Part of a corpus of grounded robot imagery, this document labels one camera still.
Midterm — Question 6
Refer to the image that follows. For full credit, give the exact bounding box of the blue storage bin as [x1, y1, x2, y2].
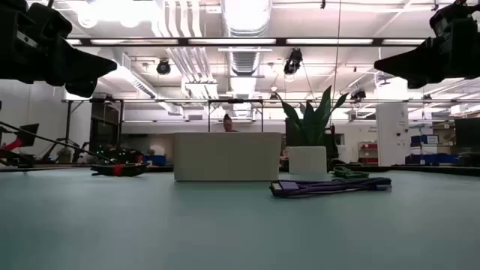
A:
[142, 154, 168, 167]

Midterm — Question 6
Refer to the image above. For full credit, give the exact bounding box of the black shelving unit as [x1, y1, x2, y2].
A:
[88, 98, 125, 155]

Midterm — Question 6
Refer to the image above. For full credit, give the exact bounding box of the blue labelled box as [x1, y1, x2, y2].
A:
[409, 134, 440, 146]

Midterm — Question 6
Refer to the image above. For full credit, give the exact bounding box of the small black monitor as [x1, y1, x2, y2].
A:
[16, 123, 41, 148]

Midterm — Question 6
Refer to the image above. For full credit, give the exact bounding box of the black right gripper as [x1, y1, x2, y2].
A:
[373, 0, 480, 90]

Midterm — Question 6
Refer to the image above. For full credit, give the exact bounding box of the row of blue bins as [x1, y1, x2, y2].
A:
[404, 153, 461, 166]

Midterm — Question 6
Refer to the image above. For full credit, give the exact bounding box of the green braided USB-C cable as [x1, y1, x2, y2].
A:
[331, 166, 371, 180]

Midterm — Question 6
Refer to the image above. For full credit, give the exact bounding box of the person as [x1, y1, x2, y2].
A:
[222, 113, 239, 134]

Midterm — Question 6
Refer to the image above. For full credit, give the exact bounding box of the small potted plant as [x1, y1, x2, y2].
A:
[56, 146, 74, 164]

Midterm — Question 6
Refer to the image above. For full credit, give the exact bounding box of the black cable with red band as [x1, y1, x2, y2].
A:
[89, 162, 152, 178]

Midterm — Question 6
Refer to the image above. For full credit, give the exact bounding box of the white round plant pot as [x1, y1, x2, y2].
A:
[288, 145, 329, 176]

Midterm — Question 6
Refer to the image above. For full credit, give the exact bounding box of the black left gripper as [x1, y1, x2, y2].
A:
[0, 0, 119, 99]

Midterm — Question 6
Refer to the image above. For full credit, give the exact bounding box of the shelf with red bins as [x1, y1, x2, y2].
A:
[357, 141, 380, 165]

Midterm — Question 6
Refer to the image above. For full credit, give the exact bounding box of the white pillar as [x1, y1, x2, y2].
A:
[375, 102, 411, 167]

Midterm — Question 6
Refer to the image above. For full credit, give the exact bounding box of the green snake plant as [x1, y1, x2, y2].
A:
[275, 85, 350, 148]

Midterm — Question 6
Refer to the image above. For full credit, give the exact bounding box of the red machine part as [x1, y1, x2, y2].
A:
[0, 137, 25, 159]

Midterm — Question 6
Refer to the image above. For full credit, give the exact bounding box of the purple braided USB-C cable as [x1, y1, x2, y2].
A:
[268, 176, 393, 199]

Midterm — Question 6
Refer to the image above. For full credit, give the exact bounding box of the white rectangular bin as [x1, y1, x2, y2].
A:
[172, 131, 284, 183]

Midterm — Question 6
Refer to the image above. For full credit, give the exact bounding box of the teal table mat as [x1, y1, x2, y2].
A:
[0, 169, 480, 270]

